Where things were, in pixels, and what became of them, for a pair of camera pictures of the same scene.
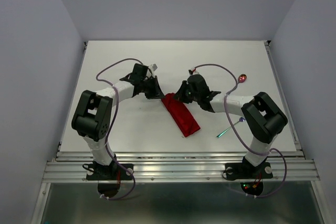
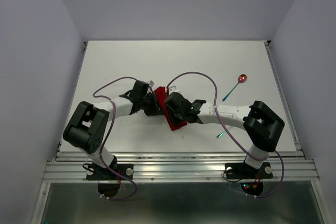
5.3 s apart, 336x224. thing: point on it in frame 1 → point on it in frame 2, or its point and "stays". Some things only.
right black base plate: [244, 171] stays
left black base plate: [98, 172] stays
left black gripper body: [150, 87] → [148, 104]
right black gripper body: [186, 94] → [176, 116]
